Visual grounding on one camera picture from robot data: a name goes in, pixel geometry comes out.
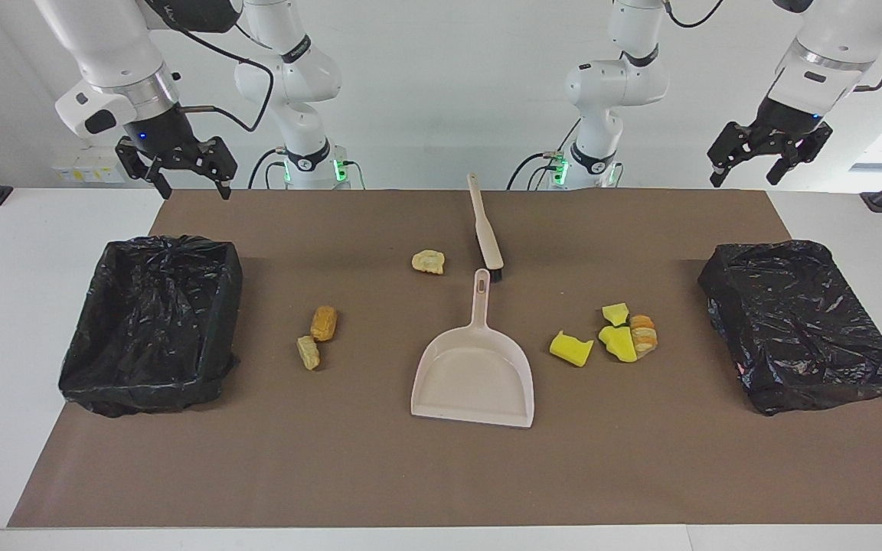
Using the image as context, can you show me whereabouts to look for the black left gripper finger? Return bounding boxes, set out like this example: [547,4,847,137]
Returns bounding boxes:
[707,122,756,188]
[766,124,834,187]

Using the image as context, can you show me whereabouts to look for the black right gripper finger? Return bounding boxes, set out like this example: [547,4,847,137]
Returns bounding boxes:
[200,136,239,201]
[116,139,174,201]

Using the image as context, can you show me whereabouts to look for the brown bread roll toy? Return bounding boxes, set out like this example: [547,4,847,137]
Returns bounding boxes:
[310,305,338,343]

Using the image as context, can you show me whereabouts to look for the orange striped croissant toy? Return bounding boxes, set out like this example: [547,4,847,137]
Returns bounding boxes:
[629,315,658,360]

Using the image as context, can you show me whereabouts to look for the yellow sponge piece green backing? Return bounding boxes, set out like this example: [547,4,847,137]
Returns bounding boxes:
[598,324,639,364]

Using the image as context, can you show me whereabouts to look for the notched yellow sponge piece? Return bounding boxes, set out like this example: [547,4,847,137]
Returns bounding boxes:
[549,330,595,368]

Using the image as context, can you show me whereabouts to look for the beige hand brush black bristles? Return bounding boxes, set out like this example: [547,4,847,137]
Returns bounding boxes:
[468,173,505,282]

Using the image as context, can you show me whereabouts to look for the beige plastic dustpan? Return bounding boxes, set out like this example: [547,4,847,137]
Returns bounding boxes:
[410,268,535,429]

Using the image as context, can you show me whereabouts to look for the open black-lined trash bin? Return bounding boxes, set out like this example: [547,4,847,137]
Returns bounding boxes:
[58,235,243,418]

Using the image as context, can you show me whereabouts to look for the closed black-wrapped bin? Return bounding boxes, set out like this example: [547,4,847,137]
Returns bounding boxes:
[698,240,882,416]

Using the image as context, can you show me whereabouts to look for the brown table mat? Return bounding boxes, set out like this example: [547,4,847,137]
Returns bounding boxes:
[8,189,882,529]

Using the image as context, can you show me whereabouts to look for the black base power cable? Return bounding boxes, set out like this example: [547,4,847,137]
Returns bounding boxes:
[248,149,289,190]
[506,119,580,191]

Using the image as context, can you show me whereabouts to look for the white wall socket box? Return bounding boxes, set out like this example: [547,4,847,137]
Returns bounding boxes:
[52,147,126,184]

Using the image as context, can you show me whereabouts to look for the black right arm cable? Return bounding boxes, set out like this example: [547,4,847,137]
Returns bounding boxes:
[177,23,275,132]

